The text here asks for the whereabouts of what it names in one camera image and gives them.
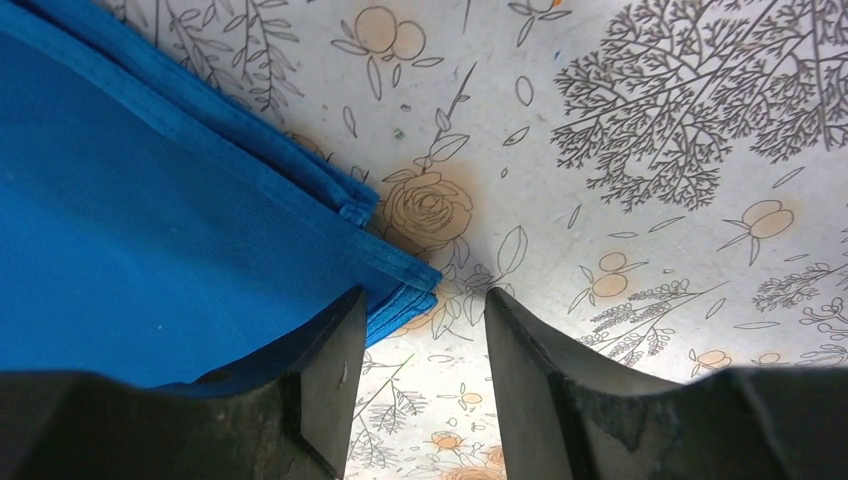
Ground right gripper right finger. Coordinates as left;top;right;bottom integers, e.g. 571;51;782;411
484;288;847;479

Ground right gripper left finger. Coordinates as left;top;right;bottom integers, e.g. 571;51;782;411
1;287;366;479

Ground blue cloth napkin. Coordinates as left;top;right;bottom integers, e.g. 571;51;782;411
1;1;441;386

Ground floral tablecloth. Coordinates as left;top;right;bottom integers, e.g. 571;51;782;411
104;1;847;479

